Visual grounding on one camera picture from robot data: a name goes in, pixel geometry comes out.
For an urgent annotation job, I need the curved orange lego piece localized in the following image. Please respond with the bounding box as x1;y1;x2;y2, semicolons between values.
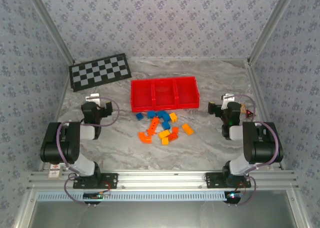
138;130;154;144

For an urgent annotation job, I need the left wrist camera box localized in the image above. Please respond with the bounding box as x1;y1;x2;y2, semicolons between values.
84;93;101;106

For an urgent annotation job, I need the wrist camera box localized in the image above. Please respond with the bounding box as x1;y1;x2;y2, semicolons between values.
221;93;236;106
84;93;101;106

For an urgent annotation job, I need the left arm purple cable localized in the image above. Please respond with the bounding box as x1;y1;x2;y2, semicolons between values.
56;93;121;206

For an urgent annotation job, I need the grey metal sheet panel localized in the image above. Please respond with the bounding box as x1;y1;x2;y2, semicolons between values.
32;200;298;228

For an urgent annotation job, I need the red plastic bin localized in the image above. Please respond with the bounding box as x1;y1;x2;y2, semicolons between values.
130;79;155;113
173;76;201;109
151;78;178;111

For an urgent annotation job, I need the black grey checkerboard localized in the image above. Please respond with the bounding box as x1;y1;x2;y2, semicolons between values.
68;52;133;93

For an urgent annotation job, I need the aluminium frame post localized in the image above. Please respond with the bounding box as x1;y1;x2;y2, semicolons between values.
24;0;76;65
246;0;300;64

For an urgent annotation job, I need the white red label sticker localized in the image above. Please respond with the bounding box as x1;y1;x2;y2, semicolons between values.
47;164;64;181

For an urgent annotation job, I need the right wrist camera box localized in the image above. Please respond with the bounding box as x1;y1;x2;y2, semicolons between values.
221;93;236;106

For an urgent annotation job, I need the blue-grey slotted cable duct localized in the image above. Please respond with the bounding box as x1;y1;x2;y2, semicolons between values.
37;191;227;202

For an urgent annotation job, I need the aluminium mounting rail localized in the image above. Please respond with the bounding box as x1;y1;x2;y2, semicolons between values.
26;170;300;189

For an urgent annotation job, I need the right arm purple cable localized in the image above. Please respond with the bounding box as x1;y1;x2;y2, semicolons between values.
224;93;280;206

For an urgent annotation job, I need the long orange lego piece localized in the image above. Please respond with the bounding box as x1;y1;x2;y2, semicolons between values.
147;117;160;135

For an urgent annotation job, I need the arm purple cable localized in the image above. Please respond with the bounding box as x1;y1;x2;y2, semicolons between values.
56;93;121;206
224;93;280;206

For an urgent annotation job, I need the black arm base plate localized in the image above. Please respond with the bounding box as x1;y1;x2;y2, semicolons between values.
205;172;252;189
73;172;119;189

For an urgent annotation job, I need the small circuit board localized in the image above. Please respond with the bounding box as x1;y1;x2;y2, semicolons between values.
224;191;242;201
83;192;111;201

